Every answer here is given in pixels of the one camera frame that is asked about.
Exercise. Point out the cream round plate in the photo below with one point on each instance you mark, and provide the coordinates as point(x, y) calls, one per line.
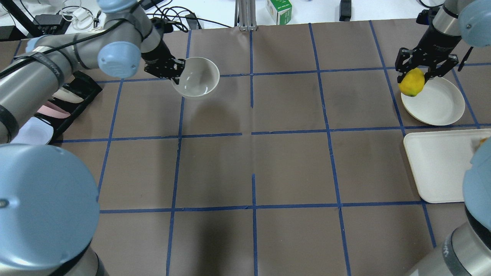
point(440, 103)

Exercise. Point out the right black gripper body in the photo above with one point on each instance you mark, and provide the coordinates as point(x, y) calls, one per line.
point(434, 41)

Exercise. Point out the sliced yellow bread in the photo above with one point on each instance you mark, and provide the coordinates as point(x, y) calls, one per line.
point(481, 142)

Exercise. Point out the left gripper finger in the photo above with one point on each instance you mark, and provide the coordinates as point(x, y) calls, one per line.
point(175, 77)
point(179, 65)

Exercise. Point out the green white carton box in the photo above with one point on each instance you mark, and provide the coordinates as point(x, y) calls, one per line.
point(280, 11)

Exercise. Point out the light blue plate in rack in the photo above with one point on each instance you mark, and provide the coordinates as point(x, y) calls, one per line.
point(34, 132)

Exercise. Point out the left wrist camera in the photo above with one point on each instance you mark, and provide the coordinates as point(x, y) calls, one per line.
point(162, 25)

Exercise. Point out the black power adapter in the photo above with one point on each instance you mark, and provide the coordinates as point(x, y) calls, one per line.
point(151, 4)

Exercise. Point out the white rectangular tray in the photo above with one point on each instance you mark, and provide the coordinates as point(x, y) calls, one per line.
point(439, 160)

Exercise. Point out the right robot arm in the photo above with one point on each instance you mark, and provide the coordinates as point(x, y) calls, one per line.
point(466, 250)

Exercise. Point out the black dish rack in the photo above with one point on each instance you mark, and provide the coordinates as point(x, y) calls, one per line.
point(85, 87)

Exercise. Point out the white ceramic bowl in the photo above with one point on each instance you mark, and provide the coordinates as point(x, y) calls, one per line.
point(198, 80)

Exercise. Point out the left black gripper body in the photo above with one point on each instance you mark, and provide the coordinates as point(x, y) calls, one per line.
point(154, 53)

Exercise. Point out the yellow lemon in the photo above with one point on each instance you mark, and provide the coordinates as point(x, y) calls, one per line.
point(413, 83)

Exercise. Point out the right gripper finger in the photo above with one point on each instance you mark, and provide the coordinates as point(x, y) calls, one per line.
point(440, 69)
point(404, 63)

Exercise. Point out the pink plate in rack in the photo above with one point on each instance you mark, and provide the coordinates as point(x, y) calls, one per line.
point(51, 110)

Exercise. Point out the white plate in rack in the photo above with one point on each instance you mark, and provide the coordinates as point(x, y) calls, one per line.
point(67, 96)

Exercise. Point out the aluminium frame post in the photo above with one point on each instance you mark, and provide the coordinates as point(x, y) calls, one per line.
point(245, 15)

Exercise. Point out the black device on desk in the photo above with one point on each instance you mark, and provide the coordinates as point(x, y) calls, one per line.
point(345, 10)

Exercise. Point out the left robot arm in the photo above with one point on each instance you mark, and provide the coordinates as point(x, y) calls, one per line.
point(49, 198)

